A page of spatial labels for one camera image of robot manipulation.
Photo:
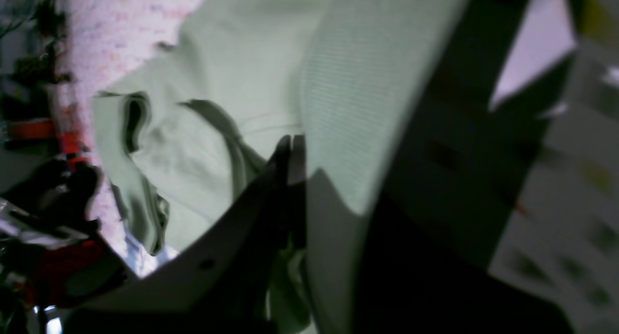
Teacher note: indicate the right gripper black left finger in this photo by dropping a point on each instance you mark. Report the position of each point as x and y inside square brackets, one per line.
[225, 282]

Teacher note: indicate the light green T-shirt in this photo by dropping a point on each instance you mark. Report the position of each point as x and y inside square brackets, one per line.
[181, 136]

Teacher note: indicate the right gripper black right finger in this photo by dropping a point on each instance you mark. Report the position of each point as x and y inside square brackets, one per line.
[408, 284]

